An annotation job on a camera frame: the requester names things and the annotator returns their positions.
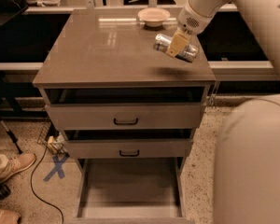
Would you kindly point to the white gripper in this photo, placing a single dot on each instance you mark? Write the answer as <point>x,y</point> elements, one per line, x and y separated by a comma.
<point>192,20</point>

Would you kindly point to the silver blue redbull can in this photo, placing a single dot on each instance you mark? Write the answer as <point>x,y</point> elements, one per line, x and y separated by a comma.
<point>187,54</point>

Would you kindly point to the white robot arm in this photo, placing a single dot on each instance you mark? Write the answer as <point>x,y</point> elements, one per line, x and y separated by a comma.
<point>247,160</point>

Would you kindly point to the grey drawer cabinet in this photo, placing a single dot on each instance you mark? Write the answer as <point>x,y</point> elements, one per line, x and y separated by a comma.
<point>106,57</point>

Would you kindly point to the middle grey drawer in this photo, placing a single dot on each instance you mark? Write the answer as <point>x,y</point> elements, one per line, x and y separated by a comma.
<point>128,148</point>

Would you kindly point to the grey drawer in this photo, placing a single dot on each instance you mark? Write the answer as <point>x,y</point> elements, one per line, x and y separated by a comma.
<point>128,148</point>
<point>130,191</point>
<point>118,117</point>

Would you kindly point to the top grey drawer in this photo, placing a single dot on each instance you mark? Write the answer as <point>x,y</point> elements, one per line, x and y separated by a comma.
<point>118,117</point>

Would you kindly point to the bottom grey drawer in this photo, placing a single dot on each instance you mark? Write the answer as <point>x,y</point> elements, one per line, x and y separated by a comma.
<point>130,191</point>

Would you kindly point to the white ceramic bowl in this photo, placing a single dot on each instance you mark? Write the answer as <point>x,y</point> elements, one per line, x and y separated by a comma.
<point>153,16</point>

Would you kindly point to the blue tape cross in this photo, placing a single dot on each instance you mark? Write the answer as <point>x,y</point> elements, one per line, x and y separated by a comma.
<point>58,167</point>

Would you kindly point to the black tripod leg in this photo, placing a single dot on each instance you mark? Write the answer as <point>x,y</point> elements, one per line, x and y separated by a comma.
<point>11,135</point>

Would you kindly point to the tan shoe upper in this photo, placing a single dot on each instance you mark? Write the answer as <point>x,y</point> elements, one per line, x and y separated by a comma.
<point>11,166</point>

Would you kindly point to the tan shoe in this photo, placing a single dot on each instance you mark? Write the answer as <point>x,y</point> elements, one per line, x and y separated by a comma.
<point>9,217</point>
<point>11,166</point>

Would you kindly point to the tan shoe lower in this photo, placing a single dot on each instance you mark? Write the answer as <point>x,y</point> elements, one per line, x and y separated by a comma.
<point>9,217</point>

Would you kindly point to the wire basket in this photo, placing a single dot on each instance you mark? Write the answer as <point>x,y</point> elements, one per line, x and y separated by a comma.
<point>51,139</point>

